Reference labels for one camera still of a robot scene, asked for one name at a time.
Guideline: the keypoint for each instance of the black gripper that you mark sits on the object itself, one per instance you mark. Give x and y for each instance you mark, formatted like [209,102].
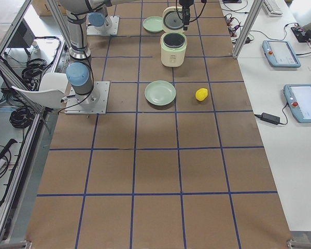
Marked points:
[185,3]

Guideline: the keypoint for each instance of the cream rice cooker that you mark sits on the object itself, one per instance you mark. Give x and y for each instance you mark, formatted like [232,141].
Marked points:
[173,41]

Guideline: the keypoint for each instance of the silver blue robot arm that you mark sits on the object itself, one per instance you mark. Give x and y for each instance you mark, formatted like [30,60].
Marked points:
[79,74]

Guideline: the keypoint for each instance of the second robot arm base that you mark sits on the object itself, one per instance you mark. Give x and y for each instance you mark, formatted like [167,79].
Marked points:
[98,19]

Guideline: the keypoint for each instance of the green plate far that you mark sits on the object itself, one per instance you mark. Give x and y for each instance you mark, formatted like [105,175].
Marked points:
[153,24]

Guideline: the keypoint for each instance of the green plate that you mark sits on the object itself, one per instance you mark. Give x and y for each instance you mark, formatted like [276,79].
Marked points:
[153,24]
[160,92]

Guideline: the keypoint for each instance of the yellow lemon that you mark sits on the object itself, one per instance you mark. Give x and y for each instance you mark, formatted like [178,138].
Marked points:
[201,94]

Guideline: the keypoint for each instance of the white keyboard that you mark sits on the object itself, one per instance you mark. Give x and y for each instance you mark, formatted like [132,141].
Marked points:
[271,8]

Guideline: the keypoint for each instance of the green plate near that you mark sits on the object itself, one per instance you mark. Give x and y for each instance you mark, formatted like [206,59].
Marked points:
[160,92]

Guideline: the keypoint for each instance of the upper teach pendant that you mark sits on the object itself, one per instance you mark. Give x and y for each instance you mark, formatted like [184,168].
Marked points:
[280,54]

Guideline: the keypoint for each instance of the teach pendant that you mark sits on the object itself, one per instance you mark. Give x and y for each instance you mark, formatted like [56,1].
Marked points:
[280,54]
[298,97]

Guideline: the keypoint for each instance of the black power adapter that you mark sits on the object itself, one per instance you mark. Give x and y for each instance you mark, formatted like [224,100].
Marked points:
[270,118]

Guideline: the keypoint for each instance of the lower teach pendant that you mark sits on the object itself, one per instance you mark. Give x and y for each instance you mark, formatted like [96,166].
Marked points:
[298,97]

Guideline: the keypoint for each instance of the brown paper table cover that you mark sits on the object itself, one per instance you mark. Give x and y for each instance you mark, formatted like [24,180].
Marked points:
[189,174]

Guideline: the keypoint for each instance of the black monitor left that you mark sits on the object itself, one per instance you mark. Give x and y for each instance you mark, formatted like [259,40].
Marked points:
[23,37]

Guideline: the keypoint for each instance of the aluminium frame post right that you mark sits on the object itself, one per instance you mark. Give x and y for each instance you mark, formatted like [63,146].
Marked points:
[252,15]

